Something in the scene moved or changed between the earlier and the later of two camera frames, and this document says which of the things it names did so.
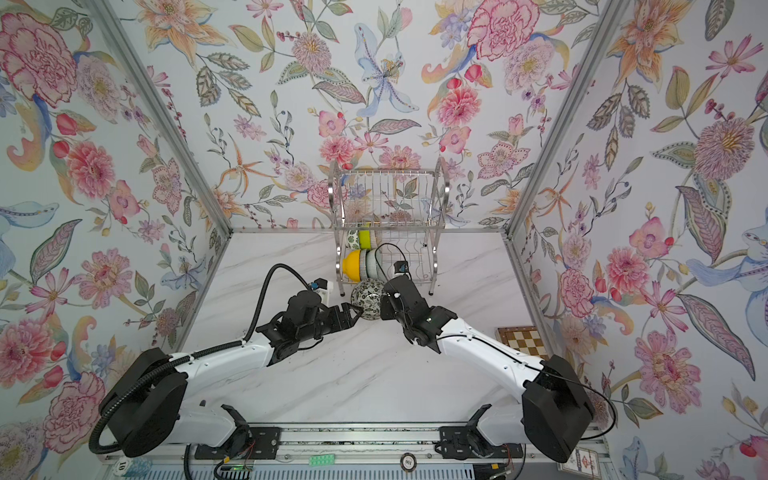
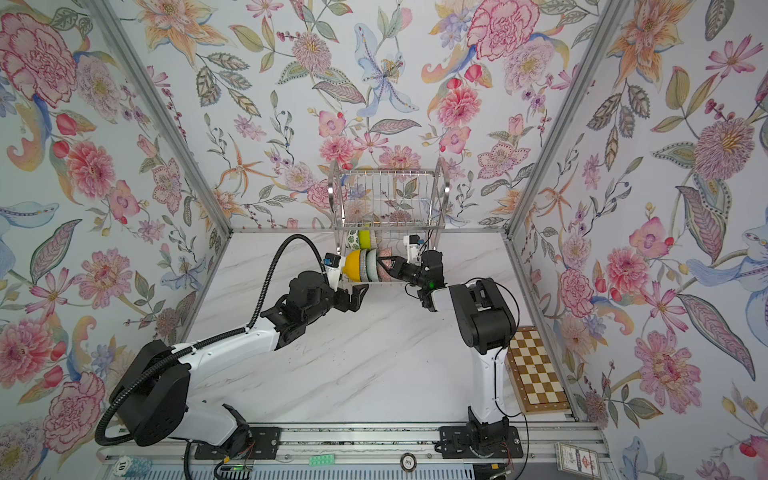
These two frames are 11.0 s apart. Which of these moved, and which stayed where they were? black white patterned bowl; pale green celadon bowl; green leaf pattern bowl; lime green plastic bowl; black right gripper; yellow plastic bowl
Moved: black white patterned bowl; black right gripper
Stayed: yellow plastic bowl; pale green celadon bowl; lime green plastic bowl; green leaf pattern bowl
